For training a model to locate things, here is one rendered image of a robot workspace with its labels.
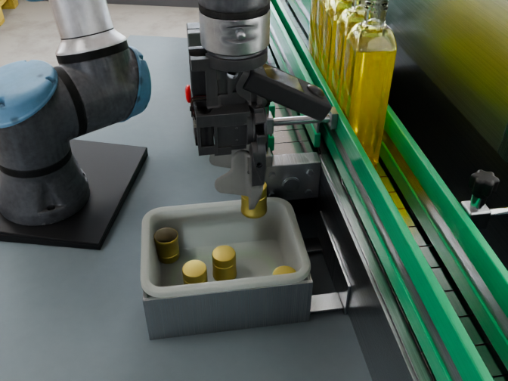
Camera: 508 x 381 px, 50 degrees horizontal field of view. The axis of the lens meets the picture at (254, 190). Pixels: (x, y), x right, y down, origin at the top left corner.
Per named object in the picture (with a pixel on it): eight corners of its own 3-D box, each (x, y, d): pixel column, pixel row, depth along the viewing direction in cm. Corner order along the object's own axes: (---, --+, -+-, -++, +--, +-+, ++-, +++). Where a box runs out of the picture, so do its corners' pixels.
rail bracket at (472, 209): (507, 271, 66) (543, 182, 58) (454, 277, 66) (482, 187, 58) (491, 249, 70) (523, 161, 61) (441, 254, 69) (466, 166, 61)
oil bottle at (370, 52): (379, 165, 84) (402, 29, 71) (343, 168, 83) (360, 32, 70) (367, 146, 88) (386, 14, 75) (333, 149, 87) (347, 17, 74)
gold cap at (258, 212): (243, 220, 73) (243, 193, 70) (239, 203, 76) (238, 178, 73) (269, 217, 73) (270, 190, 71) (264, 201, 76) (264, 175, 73)
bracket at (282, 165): (319, 199, 87) (322, 164, 83) (261, 205, 86) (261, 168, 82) (314, 187, 90) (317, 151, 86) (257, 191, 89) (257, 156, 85)
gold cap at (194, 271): (184, 300, 77) (181, 278, 74) (183, 282, 79) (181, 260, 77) (209, 297, 77) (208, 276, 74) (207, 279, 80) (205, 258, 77)
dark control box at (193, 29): (220, 63, 144) (218, 32, 139) (190, 64, 143) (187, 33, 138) (217, 51, 151) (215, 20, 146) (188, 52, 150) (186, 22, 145)
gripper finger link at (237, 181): (215, 212, 71) (210, 147, 67) (260, 206, 72) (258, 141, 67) (218, 224, 68) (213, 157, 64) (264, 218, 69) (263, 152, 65)
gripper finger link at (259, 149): (245, 175, 69) (243, 109, 65) (258, 173, 70) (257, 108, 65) (252, 192, 65) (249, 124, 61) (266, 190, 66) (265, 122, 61)
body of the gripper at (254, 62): (193, 128, 70) (186, 37, 62) (259, 122, 71) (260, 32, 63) (199, 162, 64) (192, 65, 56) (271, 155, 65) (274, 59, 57)
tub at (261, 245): (311, 320, 76) (315, 276, 71) (147, 339, 73) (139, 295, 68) (286, 236, 90) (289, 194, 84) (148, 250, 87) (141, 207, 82)
